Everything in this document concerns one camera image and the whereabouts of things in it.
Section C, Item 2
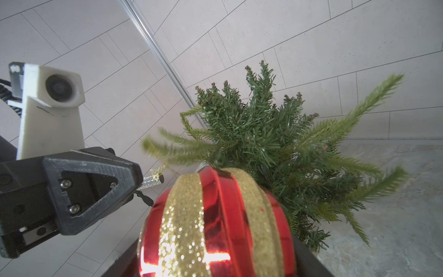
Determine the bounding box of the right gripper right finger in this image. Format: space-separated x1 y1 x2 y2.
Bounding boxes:
292 235 334 277

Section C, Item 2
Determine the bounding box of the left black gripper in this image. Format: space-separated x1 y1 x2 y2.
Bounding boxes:
1 138 143 259

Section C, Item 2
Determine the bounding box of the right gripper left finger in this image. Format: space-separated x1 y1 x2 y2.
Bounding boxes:
102 240 140 277

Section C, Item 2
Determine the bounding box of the red gold striped ornament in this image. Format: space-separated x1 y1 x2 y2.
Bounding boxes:
137 166 297 277

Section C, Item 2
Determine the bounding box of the small green christmas tree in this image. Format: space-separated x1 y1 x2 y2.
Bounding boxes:
142 62 409 252

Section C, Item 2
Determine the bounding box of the glitter microphone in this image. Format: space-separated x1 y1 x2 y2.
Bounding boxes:
137 173 165 190

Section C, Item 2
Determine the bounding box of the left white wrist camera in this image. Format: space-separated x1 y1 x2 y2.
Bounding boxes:
7 62 85 160

